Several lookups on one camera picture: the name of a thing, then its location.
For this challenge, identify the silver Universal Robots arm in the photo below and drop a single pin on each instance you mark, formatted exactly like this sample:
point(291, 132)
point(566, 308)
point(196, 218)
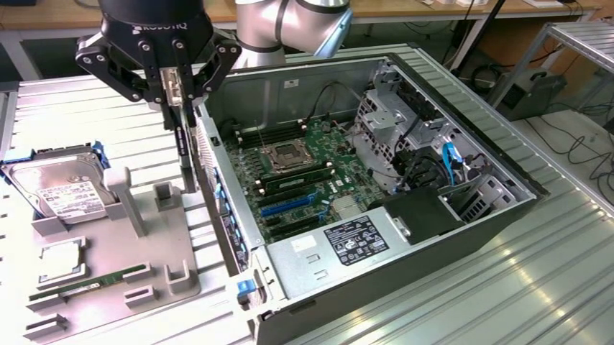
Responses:
point(268, 25)

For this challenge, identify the silver metal disk bay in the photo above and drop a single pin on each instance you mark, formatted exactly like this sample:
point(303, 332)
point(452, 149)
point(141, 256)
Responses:
point(383, 122)

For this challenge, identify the silver hard disk blue frame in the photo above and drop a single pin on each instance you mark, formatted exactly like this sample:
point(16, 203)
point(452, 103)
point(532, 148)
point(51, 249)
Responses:
point(61, 187)

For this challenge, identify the aluminium profile frame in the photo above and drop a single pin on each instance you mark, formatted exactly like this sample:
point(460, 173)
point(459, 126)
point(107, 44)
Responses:
point(560, 54)

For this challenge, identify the bare green RAM stick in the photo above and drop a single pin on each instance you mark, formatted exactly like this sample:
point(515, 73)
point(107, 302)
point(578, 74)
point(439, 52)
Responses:
point(85, 282)

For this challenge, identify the metal CPU socket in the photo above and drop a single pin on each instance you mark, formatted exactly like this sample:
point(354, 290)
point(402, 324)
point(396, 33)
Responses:
point(285, 157)

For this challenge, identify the small silver chipset heatsink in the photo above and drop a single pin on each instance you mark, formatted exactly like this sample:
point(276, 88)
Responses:
point(347, 209)

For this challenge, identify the open black PC case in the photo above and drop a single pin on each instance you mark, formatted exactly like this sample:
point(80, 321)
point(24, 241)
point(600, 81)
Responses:
point(479, 223)

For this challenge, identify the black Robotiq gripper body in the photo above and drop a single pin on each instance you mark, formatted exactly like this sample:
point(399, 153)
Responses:
point(153, 18)

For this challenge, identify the grey plastic parts rack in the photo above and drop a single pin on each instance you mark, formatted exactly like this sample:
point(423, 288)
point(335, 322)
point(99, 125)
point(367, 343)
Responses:
point(120, 251)

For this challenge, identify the blue expansion slot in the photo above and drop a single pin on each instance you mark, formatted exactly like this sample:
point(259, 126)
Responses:
point(284, 207)

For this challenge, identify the blue case latch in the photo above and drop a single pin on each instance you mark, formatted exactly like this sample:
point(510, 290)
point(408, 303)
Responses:
point(244, 286)

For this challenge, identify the green RAM stick with label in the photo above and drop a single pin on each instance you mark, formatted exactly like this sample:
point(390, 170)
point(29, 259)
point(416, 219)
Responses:
point(295, 180)

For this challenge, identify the silver CPU chip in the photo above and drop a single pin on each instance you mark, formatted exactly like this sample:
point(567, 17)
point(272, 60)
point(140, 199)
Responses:
point(61, 262)

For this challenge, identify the thin black graphics card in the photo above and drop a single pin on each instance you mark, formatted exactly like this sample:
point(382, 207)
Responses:
point(185, 154)

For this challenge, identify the wooden desk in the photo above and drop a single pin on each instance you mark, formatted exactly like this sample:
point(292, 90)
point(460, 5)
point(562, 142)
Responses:
point(422, 9)

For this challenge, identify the black expansion slot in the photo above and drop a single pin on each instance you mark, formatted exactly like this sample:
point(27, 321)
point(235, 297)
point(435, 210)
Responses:
point(295, 224)

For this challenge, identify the silver power supply with label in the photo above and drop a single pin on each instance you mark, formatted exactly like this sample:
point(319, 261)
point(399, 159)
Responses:
point(344, 248)

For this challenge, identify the green motherboard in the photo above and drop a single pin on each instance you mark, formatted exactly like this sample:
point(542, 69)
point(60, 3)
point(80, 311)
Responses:
point(331, 161)

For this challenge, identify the black plastic fan shroud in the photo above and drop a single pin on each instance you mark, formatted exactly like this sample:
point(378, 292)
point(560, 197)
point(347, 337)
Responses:
point(422, 215)

